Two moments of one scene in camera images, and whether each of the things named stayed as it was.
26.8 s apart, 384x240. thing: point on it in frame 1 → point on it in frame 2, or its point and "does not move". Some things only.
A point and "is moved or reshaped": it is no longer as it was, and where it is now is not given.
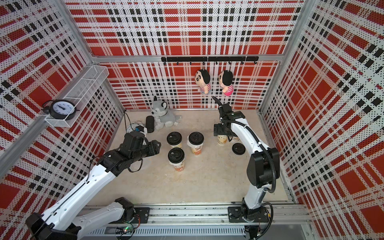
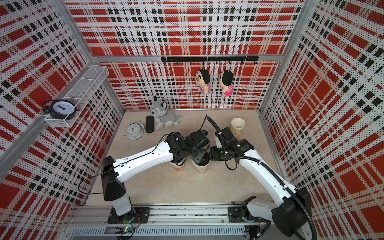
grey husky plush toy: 163,117 does not move
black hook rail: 229,59 does not move
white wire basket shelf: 82,94 does not move
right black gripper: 218,130 → 213,154
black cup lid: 238,148 is moved or reshaped
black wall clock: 60,109 does not move
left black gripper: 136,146 → 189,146
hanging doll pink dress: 225,81 does not move
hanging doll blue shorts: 202,79 does not move
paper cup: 222,139 is moved or reshaped
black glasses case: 150,124 does not move
